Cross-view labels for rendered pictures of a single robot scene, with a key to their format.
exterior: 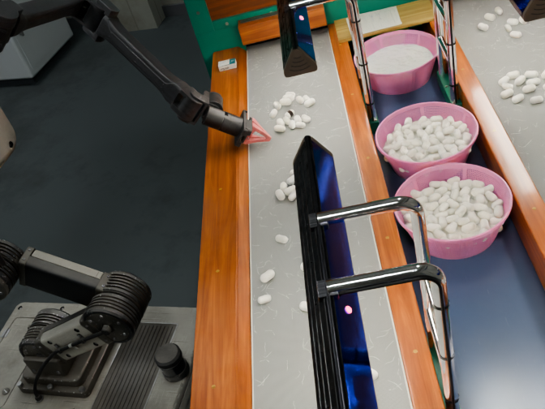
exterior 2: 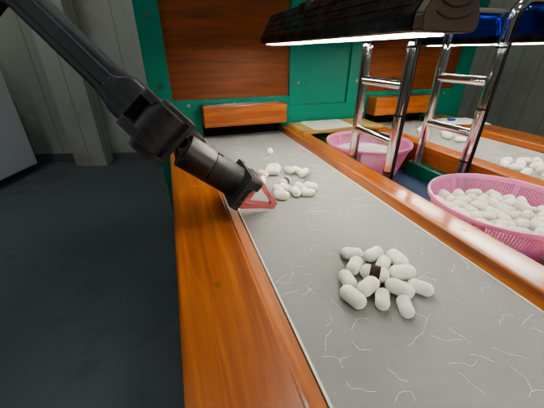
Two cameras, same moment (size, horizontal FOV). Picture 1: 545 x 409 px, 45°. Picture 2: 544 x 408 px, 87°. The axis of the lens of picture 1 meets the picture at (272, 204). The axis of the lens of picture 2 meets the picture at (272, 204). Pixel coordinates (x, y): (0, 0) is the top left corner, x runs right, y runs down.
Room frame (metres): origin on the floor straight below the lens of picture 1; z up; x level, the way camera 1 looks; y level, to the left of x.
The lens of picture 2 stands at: (1.15, 0.19, 1.02)
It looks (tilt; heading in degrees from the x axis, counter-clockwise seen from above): 28 degrees down; 332
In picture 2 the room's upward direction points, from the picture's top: straight up
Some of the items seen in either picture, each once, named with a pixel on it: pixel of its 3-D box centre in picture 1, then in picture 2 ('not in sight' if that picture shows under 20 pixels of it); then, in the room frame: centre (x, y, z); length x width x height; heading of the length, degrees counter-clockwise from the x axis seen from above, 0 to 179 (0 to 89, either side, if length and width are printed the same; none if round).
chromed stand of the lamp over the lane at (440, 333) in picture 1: (390, 326); not in sight; (0.72, -0.13, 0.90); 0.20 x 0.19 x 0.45; 171
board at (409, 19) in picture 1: (384, 20); (334, 125); (2.03, -0.55, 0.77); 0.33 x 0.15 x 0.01; 81
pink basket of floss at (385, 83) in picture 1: (397, 64); (366, 154); (1.81, -0.52, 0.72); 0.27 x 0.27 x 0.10
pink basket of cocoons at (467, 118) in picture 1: (426, 144); (495, 219); (1.38, -0.44, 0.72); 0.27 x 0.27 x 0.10
